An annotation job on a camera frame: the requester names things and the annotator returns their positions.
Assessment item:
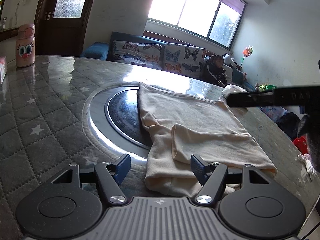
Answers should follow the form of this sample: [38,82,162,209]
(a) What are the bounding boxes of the seated child dark clothes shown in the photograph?
[201,55,227,87]

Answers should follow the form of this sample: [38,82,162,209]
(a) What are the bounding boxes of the butterfly cushion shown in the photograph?
[163,43,207,79]
[112,41,164,70]

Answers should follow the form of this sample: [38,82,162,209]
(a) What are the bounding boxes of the black round induction cooktop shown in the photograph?
[104,87,152,150]

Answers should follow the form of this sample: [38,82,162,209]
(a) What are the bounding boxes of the dark wooden door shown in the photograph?
[35,0,93,56]

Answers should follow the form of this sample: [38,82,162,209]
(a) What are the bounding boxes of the clear plastic storage box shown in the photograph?
[259,106,288,123]

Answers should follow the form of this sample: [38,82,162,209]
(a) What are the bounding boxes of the green plastic bowl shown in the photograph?
[265,85,277,90]

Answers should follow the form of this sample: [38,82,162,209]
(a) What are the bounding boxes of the window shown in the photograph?
[148,0,247,49]

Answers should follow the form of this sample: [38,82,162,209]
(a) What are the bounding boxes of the red plastic stool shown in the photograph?
[293,135,309,154]

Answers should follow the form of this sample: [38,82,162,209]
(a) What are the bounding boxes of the white pink tissue box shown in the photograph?
[0,56,8,84]

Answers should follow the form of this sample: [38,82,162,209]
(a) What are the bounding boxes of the white plush toy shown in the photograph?
[222,54,236,67]

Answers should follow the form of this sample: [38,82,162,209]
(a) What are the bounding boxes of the butterfly cushion right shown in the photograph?
[163,43,207,79]

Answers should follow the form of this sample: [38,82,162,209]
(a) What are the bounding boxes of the black backpack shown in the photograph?
[276,112,300,141]

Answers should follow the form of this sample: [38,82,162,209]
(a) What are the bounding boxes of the butterfly cushion left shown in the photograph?
[112,41,164,70]

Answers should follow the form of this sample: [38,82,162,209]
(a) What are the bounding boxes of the pink cartoon face bottle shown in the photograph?
[16,23,35,68]

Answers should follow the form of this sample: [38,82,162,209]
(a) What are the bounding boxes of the colourful pinwheel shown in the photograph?
[240,46,253,66]

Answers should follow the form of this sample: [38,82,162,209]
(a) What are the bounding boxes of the cream knit garment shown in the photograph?
[138,83,277,197]

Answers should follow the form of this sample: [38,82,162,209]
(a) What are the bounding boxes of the blue corner sofa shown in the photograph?
[80,31,256,92]

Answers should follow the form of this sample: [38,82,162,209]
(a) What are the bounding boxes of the pink white small garment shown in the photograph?
[295,153,318,183]

